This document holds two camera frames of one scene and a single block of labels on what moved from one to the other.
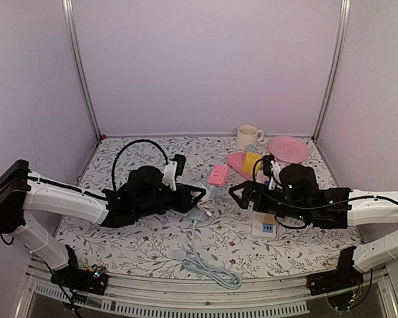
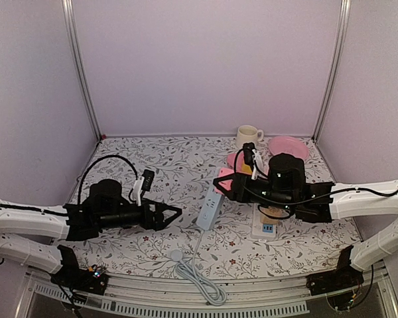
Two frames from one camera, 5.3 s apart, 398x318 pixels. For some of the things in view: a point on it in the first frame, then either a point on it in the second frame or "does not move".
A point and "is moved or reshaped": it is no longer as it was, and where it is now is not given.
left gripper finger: [186, 190] -> [158, 208]
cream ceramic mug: [247, 134] does not move
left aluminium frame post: [69, 15] does not move
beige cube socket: [267, 218] does not move
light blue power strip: [196, 265] -> [211, 203]
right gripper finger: [252, 190] -> [237, 183]
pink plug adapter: [218, 175] is moved or reshaped
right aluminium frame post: [331, 85] does not move
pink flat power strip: [237, 161] does not move
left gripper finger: [191, 203] -> [158, 225]
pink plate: [288, 150] does not move
